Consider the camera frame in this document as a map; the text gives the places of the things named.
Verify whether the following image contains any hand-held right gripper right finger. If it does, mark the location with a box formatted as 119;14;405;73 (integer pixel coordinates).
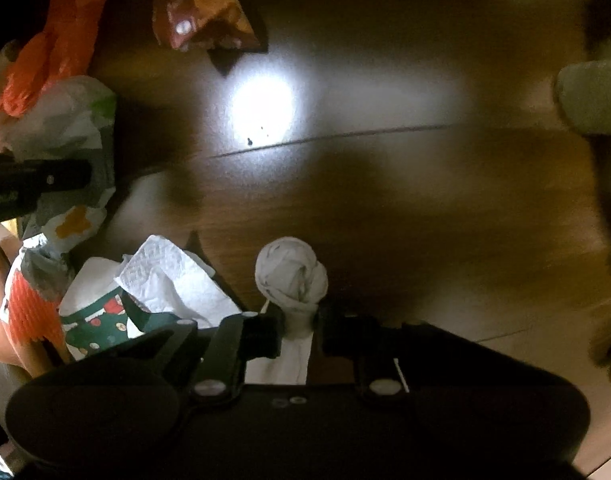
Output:
315;305;416;403

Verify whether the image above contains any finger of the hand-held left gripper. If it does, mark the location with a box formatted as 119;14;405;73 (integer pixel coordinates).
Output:
0;154;92;228

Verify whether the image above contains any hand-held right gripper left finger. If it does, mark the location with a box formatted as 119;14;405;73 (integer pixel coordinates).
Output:
110;305;287;406

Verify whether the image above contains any twisted white tissue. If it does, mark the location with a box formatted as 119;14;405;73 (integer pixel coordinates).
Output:
245;236;329;386

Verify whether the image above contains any red mesh netting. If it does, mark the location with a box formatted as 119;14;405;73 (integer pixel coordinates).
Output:
0;205;108;363

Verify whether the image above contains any orange plastic bag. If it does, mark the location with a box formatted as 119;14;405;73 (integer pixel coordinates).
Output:
0;0;113;116

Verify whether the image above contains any green white festive printed bag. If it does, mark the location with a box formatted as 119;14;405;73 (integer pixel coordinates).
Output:
59;256;201;361

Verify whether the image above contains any white green plastic bag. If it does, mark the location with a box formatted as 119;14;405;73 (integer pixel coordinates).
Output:
0;75;118;211

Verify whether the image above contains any white paper napkin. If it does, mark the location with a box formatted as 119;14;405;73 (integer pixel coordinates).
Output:
114;234;242;331

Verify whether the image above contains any orange red snack packet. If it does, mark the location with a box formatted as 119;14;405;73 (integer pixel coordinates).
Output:
152;0;269;56

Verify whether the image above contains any pale blurred object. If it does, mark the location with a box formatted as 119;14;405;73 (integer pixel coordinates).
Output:
555;57;611;136

